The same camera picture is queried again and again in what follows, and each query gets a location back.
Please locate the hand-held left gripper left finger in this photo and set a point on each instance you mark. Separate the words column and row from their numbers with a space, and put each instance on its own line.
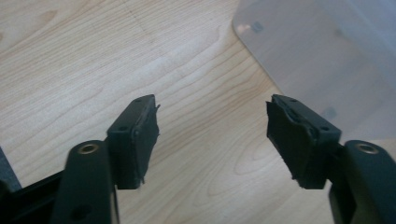
column 130, row 146

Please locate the clear plastic storage box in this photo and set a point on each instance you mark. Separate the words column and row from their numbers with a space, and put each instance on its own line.
column 327, row 56

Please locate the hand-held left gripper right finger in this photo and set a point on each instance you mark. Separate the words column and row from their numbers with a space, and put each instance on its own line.
column 295, row 140

